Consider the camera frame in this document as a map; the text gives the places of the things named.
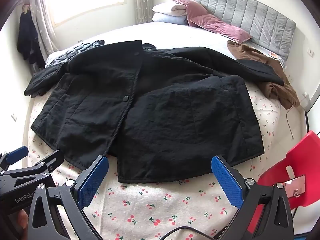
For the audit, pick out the small orange white packet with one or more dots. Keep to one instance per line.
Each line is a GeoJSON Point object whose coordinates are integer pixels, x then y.
{"type": "Point", "coordinates": [273, 55]}

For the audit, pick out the grey patterned curtain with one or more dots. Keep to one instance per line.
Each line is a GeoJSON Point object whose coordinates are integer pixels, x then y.
{"type": "Point", "coordinates": [143, 0]}
{"type": "Point", "coordinates": [43, 30]}

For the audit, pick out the grey padded headboard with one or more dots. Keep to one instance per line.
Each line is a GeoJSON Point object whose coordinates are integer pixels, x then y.
{"type": "Point", "coordinates": [250, 12]}

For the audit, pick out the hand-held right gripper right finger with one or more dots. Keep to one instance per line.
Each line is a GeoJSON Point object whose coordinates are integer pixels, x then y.
{"type": "Point", "coordinates": [226, 182]}

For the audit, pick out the red plastic chair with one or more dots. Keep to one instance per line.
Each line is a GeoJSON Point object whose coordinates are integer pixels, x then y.
{"type": "Point", "coordinates": [280, 170]}

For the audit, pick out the black button jacket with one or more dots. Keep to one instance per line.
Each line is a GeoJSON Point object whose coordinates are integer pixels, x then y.
{"type": "Point", "coordinates": [150, 117]}

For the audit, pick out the white folded blanket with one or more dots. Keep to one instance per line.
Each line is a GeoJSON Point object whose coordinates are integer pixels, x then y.
{"type": "Point", "coordinates": [170, 8]}

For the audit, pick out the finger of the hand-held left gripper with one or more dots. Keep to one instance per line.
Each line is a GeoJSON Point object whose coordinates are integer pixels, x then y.
{"type": "Point", "coordinates": [15, 153]}
{"type": "Point", "coordinates": [51, 160]}

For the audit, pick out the silver metal plate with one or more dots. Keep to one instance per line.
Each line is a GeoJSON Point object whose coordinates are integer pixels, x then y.
{"type": "Point", "coordinates": [296, 186]}

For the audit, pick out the person's left hand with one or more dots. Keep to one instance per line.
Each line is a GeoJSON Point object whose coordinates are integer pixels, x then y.
{"type": "Point", "coordinates": [21, 220]}

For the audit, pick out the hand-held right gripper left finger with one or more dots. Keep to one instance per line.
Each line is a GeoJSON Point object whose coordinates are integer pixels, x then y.
{"type": "Point", "coordinates": [93, 180]}

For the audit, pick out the black quilted jacket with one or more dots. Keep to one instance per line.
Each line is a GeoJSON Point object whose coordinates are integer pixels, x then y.
{"type": "Point", "coordinates": [75, 51]}

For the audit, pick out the dark hanging clothes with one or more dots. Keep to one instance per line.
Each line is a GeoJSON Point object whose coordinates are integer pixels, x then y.
{"type": "Point", "coordinates": [26, 37]}

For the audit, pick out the brown garment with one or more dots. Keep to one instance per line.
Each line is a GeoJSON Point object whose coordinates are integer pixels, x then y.
{"type": "Point", "coordinates": [275, 90]}

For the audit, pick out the pale blue folded blanket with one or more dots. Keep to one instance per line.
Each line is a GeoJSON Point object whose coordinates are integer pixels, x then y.
{"type": "Point", "coordinates": [170, 19]}

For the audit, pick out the pink velvet pillow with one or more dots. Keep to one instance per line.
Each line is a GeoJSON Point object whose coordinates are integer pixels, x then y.
{"type": "Point", "coordinates": [215, 25]}

